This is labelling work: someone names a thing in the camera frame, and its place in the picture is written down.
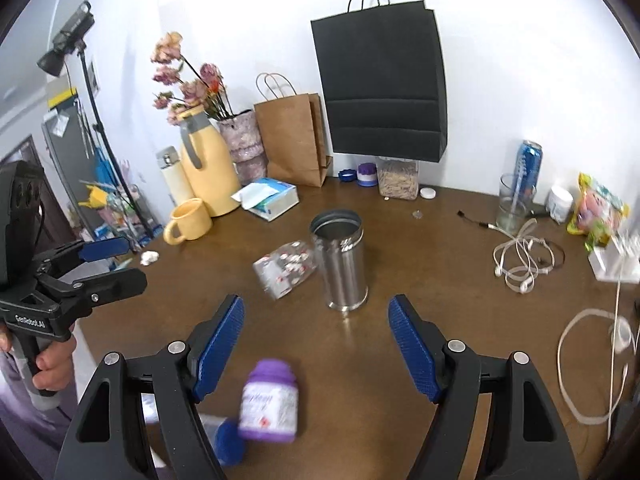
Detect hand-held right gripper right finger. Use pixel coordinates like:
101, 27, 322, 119
388, 294, 581, 480

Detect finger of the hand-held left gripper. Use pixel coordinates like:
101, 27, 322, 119
37, 267, 149, 313
30, 236, 133, 283

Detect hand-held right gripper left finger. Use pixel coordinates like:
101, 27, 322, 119
54, 294, 246, 480

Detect clear plastic candy bag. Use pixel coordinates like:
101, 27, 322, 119
252, 240, 317, 302

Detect person's left forearm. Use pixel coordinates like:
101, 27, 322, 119
0, 351, 78, 476

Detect stainless steel cup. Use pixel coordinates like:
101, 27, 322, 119
309, 210, 370, 314

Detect person's left hand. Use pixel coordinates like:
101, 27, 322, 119
0, 319, 77, 392

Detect cluttered shelf cart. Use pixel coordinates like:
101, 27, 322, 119
77, 159, 157, 262

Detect purple pill bottle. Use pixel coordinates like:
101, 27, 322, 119
237, 358, 301, 445

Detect grey refrigerator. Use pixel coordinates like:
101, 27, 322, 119
41, 96, 123, 243

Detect yellow mug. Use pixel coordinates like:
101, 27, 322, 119
163, 198, 214, 246

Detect blue-lidded clear jar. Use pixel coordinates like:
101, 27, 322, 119
200, 414, 247, 467

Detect white thermos bottle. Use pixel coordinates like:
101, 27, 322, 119
155, 146, 195, 207

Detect yellow thermos jug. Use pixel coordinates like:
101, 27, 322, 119
177, 105, 244, 218

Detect white earphones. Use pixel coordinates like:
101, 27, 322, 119
492, 217, 557, 295

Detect black tripod stand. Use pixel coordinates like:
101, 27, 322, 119
74, 42, 157, 253

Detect tissue box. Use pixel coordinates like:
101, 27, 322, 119
231, 177, 301, 222

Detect clear snack container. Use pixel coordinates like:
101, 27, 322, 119
376, 156, 420, 201

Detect clear drinking glass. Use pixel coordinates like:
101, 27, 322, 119
496, 173, 537, 234

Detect pink patterned vase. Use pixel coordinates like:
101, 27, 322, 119
216, 109, 269, 187

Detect white plastic jar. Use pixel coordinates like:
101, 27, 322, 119
546, 185, 575, 225

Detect dried pink flowers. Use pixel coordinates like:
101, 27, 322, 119
151, 31, 237, 126

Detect white plastic box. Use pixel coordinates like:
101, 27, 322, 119
587, 232, 640, 284

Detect brown paper bag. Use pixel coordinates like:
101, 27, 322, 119
253, 72, 334, 189

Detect blue drink can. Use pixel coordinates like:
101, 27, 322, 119
515, 140, 544, 206

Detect colourful snack bag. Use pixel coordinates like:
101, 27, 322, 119
566, 172, 632, 254

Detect black paper bag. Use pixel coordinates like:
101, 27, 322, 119
310, 0, 449, 163

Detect black cable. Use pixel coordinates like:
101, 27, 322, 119
456, 209, 501, 231

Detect white cable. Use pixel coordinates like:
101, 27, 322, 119
557, 260, 640, 442

